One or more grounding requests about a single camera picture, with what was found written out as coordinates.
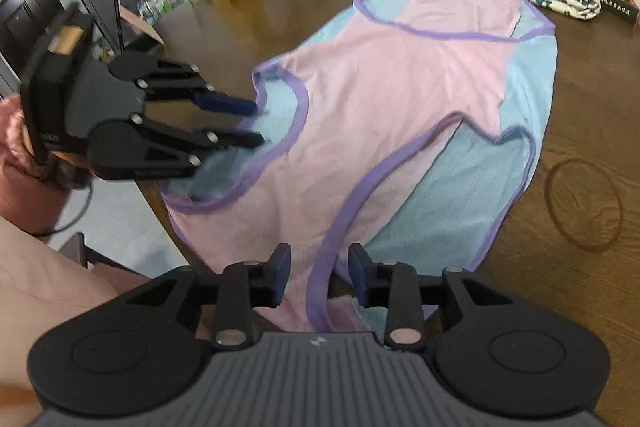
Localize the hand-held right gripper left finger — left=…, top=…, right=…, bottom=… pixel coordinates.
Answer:
left=119, top=243, right=292, bottom=351

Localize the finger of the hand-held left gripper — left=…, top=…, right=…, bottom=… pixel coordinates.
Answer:
left=134, top=56, right=259, bottom=116
left=131, top=113, right=266, bottom=182

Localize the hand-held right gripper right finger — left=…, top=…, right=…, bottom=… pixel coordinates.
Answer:
left=348, top=243, right=519, bottom=351

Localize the pink blue purple-trimmed garment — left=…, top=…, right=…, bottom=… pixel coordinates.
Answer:
left=161, top=0, right=559, bottom=333

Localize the person's left forearm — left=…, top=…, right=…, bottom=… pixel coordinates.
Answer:
left=0, top=97, right=92, bottom=235

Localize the dark panelled cabinet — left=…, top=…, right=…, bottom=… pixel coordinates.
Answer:
left=0, top=0, right=57, bottom=94

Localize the pink sheet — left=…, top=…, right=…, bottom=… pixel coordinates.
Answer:
left=116, top=3, right=167, bottom=48

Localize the tray of small bottles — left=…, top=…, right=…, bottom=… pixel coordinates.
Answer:
left=139, top=0, right=182, bottom=22

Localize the black printed box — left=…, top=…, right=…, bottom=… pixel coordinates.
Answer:
left=599, top=0, right=640, bottom=26

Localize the black cable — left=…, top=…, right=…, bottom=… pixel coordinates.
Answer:
left=27, top=183, right=95, bottom=239

